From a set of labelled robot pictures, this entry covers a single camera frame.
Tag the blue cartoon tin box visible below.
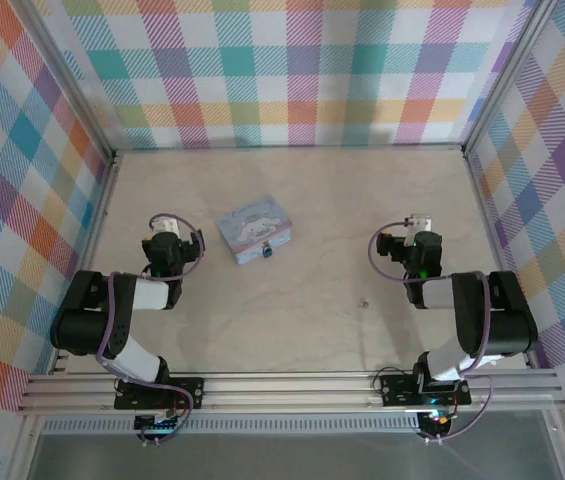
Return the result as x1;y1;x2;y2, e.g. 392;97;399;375
216;196;295;266

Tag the grey metal sheet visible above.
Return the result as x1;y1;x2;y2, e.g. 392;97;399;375
26;432;563;480

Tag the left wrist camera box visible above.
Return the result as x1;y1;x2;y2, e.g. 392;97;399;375
153;214;184;234

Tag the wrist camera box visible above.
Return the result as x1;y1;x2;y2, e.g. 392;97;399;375
407;213;435;234
153;214;184;234

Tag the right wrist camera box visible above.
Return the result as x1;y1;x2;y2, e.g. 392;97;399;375
407;213;435;234

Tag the aluminium side rail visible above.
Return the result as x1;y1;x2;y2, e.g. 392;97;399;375
463;149;538;369
49;152;124;375

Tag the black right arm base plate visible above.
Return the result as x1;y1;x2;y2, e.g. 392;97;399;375
379;372;472;406

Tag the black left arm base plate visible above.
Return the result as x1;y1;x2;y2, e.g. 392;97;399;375
114;377;206;411

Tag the thin aluminium wall rail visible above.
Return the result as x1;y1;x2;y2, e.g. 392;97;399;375
111;143;466;154

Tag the long aluminium mounting rail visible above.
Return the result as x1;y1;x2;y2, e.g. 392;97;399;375
16;368;565;416

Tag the aluminium corner post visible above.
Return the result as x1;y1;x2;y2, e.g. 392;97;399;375
461;0;561;157
19;0;124;166

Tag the slotted grey cable duct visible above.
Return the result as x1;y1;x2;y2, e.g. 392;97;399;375
41;417;421;435

